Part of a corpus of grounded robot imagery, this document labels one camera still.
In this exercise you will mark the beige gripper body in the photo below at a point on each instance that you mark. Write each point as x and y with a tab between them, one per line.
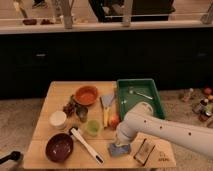
120	143

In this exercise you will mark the blue sponge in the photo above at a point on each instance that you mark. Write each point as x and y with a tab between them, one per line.
116	151

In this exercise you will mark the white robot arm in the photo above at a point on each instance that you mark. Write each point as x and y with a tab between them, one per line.
140	119

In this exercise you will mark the orange red bowl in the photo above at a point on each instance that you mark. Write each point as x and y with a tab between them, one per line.
86	95

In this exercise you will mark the dark maroon bowl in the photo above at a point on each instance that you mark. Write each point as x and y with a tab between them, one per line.
59	148

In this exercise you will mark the orange fruit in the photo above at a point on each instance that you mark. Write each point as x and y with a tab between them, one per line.
114	121

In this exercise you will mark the green plastic cup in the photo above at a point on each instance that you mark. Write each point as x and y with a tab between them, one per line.
93	127

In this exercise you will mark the green plastic tray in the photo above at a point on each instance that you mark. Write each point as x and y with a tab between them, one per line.
127	101

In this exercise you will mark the grey metal cup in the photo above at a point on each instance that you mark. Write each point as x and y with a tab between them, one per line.
82	113

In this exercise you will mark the metal spoon in tray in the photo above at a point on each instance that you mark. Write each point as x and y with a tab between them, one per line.
131	91

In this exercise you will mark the dark grape bunch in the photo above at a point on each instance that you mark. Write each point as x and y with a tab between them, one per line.
69	109

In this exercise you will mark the white cup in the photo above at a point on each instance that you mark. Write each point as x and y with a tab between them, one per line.
58	119

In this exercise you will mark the black object at floor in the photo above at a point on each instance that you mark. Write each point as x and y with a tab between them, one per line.
14	155

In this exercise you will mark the yellow handled spatula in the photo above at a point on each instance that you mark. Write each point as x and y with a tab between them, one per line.
106	101

